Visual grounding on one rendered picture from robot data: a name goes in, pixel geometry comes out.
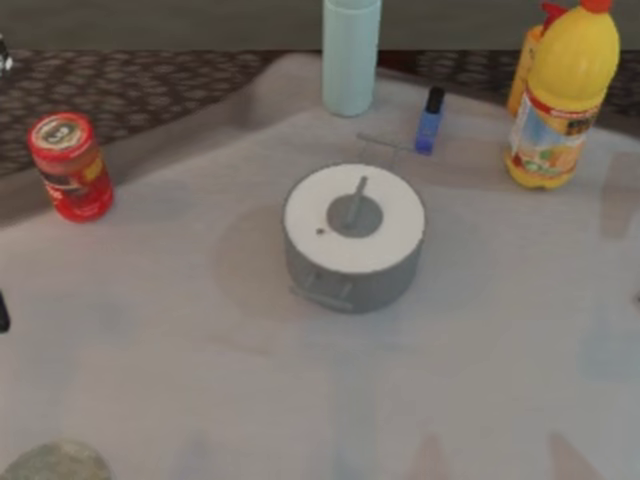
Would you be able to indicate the grey white round device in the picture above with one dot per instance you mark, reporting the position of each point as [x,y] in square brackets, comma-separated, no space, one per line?
[352,235]

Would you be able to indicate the red jar with lid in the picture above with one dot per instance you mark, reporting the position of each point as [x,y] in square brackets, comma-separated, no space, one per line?
[70,170]

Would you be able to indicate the white tablecloth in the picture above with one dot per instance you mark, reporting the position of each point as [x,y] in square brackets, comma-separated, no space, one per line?
[320,350]

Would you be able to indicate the small blue bottle black cap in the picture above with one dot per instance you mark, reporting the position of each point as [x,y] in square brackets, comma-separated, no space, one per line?
[429,125]

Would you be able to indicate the light blue cylinder bottle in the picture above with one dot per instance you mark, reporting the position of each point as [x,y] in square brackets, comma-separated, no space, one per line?
[349,55]

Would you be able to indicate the orange bottle red cap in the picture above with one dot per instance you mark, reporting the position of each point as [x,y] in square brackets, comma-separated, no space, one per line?
[522,75]

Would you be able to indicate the yellow juice bottle orange cap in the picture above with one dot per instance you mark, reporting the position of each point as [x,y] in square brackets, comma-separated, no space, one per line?
[560,100]

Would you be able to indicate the grey round stone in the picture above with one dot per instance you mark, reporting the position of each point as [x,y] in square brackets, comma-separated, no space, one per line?
[55,462]

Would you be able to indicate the black white object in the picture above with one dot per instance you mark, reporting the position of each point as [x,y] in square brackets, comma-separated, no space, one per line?
[4,55]

